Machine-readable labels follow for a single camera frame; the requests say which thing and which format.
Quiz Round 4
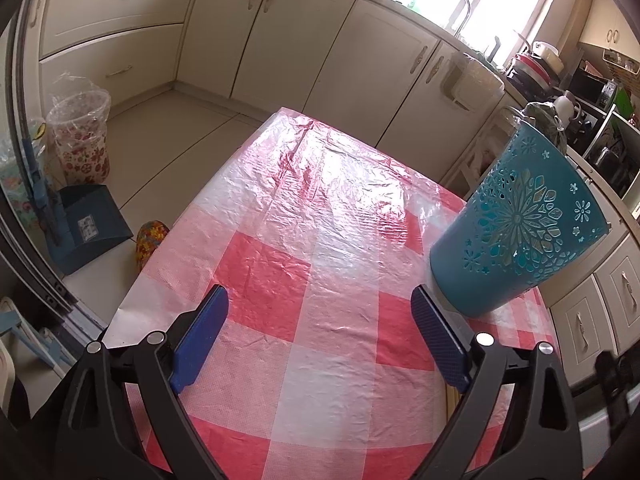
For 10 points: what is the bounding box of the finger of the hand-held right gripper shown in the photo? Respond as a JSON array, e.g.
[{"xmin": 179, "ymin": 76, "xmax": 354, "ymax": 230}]
[{"xmin": 594, "ymin": 351, "xmax": 640, "ymax": 436}]

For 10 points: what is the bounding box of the blue broom handle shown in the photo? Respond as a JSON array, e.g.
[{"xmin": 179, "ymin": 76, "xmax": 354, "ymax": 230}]
[{"xmin": 21, "ymin": 139, "xmax": 67, "ymax": 247}]

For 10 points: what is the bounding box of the white countertop shelf rack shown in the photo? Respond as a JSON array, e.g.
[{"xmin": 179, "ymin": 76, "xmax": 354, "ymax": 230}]
[{"xmin": 584, "ymin": 104, "xmax": 640, "ymax": 197}]

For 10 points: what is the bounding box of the black microwave oven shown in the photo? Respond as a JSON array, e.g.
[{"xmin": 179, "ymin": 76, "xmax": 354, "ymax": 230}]
[{"xmin": 570, "ymin": 60, "xmax": 617, "ymax": 107}]

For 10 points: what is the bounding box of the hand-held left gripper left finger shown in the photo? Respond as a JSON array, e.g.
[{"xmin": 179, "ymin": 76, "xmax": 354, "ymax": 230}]
[{"xmin": 52, "ymin": 284, "xmax": 230, "ymax": 480}]

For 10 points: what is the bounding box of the cream under-sink door cabinets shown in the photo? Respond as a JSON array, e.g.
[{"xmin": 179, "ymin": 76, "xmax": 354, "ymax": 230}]
[{"xmin": 175, "ymin": 0, "xmax": 507, "ymax": 162}]

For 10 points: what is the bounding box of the colourful floral slipper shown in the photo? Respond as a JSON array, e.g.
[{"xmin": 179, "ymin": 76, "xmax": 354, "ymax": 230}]
[{"xmin": 135, "ymin": 220, "xmax": 170, "ymax": 272}]

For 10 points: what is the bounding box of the white thermos jug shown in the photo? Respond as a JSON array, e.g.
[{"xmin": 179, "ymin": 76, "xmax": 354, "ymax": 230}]
[{"xmin": 552, "ymin": 91, "xmax": 577, "ymax": 132}]

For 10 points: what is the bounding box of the blue dustpan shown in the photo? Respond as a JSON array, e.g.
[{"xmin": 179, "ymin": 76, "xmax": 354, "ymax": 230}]
[{"xmin": 47, "ymin": 185, "xmax": 134, "ymax": 276}]

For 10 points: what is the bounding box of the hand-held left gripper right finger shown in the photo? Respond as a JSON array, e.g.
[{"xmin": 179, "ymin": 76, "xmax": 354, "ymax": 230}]
[{"xmin": 411, "ymin": 285, "xmax": 583, "ymax": 480}]

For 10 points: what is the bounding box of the wire basket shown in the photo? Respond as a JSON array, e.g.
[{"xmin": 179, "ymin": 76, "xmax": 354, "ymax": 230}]
[{"xmin": 602, "ymin": 49, "xmax": 640, "ymax": 74}]

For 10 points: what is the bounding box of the cream drawer cabinet with handles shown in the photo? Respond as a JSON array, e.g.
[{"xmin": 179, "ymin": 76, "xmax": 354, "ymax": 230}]
[{"xmin": 547, "ymin": 234, "xmax": 640, "ymax": 392}]

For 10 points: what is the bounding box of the green plastic bag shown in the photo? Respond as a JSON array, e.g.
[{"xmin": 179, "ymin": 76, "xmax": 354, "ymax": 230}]
[{"xmin": 520, "ymin": 101, "xmax": 569, "ymax": 157}]

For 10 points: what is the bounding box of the stack of bowls and pots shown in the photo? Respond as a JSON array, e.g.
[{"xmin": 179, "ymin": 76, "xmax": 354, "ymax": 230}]
[{"xmin": 506, "ymin": 40, "xmax": 562, "ymax": 92}]

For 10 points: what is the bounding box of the white hanging bag holder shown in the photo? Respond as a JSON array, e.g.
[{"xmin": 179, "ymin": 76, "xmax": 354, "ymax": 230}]
[{"xmin": 440, "ymin": 55, "xmax": 505, "ymax": 112}]

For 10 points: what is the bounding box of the blue perforated plastic container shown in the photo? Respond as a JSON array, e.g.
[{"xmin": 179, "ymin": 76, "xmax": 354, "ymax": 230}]
[{"xmin": 429, "ymin": 121, "xmax": 611, "ymax": 319}]

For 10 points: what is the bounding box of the cream drawer cabinet beside stove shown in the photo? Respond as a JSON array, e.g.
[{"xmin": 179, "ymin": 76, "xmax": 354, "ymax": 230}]
[{"xmin": 25, "ymin": 0, "xmax": 207, "ymax": 111}]

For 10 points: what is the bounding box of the floral trash bin with liner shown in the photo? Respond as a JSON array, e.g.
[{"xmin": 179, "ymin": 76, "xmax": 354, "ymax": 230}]
[{"xmin": 45, "ymin": 87, "xmax": 112, "ymax": 187}]

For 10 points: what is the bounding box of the white storage trolley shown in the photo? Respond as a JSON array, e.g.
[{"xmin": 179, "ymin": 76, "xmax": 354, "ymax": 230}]
[{"xmin": 456, "ymin": 107, "xmax": 527, "ymax": 202}]

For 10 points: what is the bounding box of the green plastic board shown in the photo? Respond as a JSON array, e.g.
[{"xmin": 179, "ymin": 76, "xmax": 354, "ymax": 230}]
[{"xmin": 612, "ymin": 87, "xmax": 634, "ymax": 122}]

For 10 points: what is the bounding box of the black cooking pot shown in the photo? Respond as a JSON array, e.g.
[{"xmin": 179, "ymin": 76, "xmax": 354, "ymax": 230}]
[{"xmin": 594, "ymin": 147, "xmax": 627, "ymax": 187}]

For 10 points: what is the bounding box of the red white checked tablecloth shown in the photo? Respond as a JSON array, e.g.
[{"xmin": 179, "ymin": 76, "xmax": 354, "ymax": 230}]
[{"xmin": 107, "ymin": 107, "xmax": 557, "ymax": 476}]

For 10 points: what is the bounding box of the blue frame shelf rack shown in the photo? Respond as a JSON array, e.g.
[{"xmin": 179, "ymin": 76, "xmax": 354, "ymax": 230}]
[{"xmin": 0, "ymin": 297, "xmax": 77, "ymax": 377}]

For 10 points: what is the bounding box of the cream corner upper cabinet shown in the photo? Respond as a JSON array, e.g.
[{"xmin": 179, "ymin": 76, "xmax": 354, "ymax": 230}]
[{"xmin": 579, "ymin": 0, "xmax": 640, "ymax": 62}]

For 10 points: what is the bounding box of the chrome kitchen faucet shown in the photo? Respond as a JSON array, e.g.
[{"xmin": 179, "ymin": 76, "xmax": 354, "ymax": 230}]
[{"xmin": 452, "ymin": 0, "xmax": 474, "ymax": 39}]

